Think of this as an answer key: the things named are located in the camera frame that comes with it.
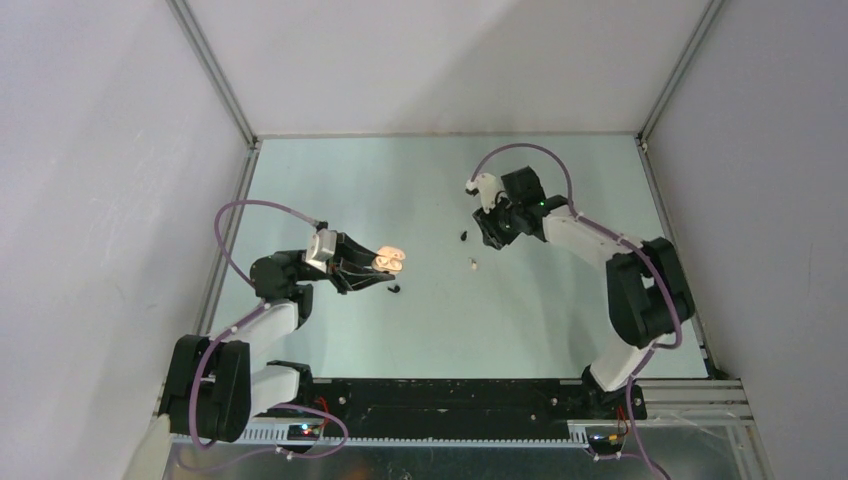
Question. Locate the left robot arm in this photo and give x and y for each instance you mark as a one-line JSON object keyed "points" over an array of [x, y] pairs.
{"points": [[216, 384]]}

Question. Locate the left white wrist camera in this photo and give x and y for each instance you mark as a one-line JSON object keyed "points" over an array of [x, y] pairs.
{"points": [[320, 251]]}

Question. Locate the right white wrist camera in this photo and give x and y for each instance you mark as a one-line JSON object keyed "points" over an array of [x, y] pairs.
{"points": [[490, 190]]}

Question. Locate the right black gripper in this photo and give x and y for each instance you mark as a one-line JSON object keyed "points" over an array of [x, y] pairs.
{"points": [[489, 232]]}

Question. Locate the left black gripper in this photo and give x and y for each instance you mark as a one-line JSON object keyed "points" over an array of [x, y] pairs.
{"points": [[354, 280]]}

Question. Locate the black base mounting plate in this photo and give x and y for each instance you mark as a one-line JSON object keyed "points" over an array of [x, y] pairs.
{"points": [[466, 409]]}

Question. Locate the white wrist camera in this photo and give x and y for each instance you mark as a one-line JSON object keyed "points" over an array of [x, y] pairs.
{"points": [[490, 190], [320, 251]]}

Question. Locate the aluminium frame rail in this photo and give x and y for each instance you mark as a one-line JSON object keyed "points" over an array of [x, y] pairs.
{"points": [[669, 402]]}

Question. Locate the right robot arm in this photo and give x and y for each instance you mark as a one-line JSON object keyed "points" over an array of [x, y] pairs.
{"points": [[648, 297]]}

